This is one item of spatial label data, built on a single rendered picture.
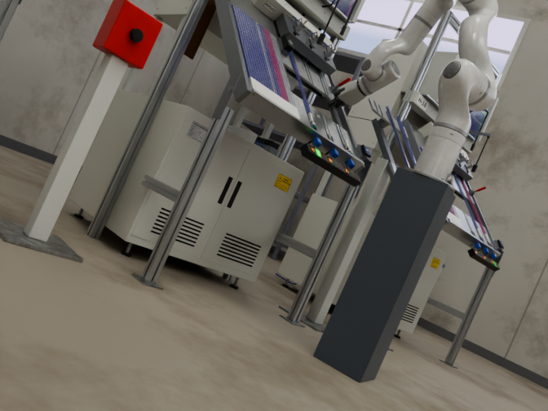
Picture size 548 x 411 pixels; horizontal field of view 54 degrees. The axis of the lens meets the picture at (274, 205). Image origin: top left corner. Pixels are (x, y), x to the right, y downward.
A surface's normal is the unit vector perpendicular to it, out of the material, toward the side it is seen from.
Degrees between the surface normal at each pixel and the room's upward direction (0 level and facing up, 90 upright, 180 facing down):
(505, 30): 90
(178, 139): 90
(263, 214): 90
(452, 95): 125
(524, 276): 90
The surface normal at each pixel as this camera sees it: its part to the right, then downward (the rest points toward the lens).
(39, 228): 0.62, 0.26
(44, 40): 0.80, 0.35
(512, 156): -0.43, -0.22
